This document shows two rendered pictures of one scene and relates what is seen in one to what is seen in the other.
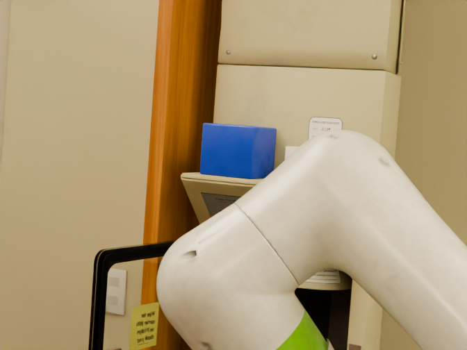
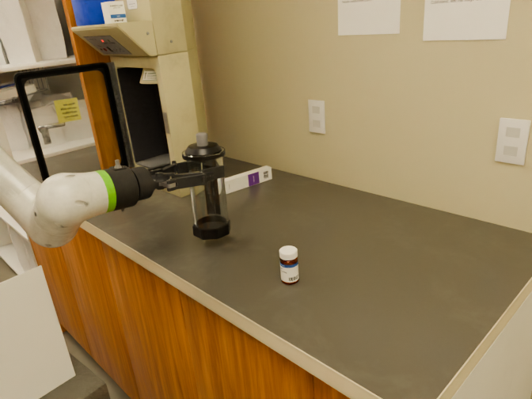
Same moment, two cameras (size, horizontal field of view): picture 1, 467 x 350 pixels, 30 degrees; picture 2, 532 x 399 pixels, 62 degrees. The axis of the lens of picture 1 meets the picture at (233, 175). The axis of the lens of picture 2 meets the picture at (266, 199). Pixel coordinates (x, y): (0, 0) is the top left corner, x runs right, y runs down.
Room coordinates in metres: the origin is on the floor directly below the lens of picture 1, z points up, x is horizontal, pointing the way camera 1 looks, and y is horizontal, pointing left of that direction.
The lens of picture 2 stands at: (0.28, -1.06, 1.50)
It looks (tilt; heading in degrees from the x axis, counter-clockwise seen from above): 23 degrees down; 23
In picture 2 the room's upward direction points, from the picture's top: 5 degrees counter-clockwise
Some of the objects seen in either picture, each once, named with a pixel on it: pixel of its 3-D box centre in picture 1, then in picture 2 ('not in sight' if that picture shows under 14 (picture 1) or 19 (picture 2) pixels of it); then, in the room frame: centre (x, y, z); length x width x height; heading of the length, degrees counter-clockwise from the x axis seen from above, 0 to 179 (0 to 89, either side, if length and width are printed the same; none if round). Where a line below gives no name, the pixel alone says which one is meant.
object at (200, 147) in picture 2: not in sight; (203, 146); (1.23, -0.51, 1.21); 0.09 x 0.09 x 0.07
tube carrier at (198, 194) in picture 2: not in sight; (207, 190); (1.22, -0.51, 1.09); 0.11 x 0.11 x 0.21
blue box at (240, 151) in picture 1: (238, 151); (94, 9); (1.53, -0.01, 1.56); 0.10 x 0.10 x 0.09; 65
